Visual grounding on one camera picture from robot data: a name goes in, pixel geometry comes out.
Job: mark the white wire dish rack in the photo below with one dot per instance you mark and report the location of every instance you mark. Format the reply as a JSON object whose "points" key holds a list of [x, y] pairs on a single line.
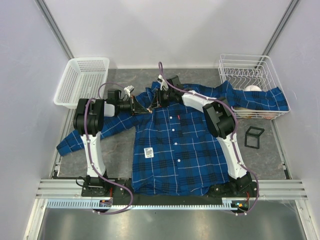
{"points": [[254, 76]]}

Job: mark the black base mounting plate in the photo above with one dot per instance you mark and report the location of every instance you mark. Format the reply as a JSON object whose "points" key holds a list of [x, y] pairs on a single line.
{"points": [[120, 188]]}

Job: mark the beige ceramic bowl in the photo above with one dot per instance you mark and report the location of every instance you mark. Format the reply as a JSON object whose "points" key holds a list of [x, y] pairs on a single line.
{"points": [[242, 112]]}

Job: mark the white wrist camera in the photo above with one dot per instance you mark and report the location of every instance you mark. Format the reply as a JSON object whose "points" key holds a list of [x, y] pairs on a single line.
{"points": [[162, 82], [128, 90]]}

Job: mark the pink patterned bowl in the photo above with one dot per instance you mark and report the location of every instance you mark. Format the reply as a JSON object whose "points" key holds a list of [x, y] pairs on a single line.
{"points": [[268, 115]]}

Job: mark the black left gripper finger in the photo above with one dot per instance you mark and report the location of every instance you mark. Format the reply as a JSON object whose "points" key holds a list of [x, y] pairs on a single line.
{"points": [[138, 107], [142, 111]]}

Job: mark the white slotted cable duct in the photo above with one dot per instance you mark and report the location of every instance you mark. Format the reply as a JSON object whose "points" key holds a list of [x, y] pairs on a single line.
{"points": [[104, 204]]}

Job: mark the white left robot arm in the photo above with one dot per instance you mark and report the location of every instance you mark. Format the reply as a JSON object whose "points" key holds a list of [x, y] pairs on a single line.
{"points": [[89, 121]]}

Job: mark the white perforated plastic basket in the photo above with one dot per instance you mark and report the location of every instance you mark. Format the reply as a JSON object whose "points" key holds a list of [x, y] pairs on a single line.
{"points": [[81, 79]]}

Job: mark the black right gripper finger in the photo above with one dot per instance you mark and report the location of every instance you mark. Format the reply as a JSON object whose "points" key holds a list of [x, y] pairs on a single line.
{"points": [[155, 96], [155, 104]]}

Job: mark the blue plaid shirt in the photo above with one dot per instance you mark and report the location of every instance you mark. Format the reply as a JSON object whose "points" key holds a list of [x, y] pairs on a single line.
{"points": [[174, 153]]}

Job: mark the black brooch display box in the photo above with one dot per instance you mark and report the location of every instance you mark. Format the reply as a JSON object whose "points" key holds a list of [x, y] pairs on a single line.
{"points": [[254, 133]]}

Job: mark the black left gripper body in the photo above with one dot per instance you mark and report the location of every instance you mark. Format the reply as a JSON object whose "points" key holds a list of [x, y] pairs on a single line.
{"points": [[132, 105]]}

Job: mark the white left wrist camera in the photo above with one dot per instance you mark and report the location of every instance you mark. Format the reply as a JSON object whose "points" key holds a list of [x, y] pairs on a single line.
{"points": [[128, 90]]}

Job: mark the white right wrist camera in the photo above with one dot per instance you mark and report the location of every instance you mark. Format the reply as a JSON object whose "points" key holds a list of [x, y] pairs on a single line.
{"points": [[162, 82]]}

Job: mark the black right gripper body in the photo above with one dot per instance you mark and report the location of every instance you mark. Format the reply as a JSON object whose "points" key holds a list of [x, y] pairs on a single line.
{"points": [[164, 97]]}

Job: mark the white ceramic bowl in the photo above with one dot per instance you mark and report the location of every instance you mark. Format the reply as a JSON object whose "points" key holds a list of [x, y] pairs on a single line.
{"points": [[252, 88]]}

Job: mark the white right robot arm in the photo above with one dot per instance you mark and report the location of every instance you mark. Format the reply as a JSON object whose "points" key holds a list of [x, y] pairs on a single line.
{"points": [[220, 121]]}

